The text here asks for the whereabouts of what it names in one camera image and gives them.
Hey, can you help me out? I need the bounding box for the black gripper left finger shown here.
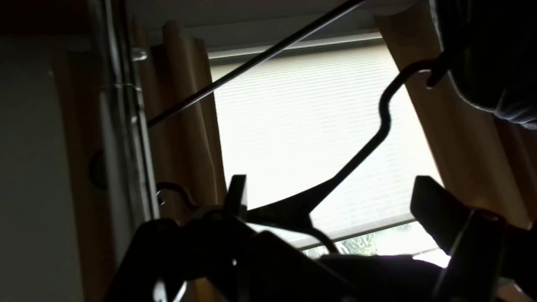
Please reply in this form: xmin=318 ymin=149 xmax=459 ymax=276
xmin=224 ymin=174 xmax=247 ymax=216

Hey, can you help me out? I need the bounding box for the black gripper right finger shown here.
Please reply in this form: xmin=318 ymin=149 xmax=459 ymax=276
xmin=410 ymin=176 xmax=507 ymax=302

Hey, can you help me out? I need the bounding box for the black plastic hanger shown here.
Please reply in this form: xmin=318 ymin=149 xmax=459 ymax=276
xmin=246 ymin=60 xmax=437 ymax=253

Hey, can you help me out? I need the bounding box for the tan curtain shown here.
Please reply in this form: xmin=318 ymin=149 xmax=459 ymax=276
xmin=133 ymin=21 xmax=227 ymax=223

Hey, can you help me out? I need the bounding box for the dark hanging garment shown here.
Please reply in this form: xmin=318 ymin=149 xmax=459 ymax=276
xmin=429 ymin=0 xmax=537 ymax=130

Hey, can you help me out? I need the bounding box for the metal clothes rack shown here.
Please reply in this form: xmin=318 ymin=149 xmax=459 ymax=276
xmin=90 ymin=0 xmax=365 ymax=224

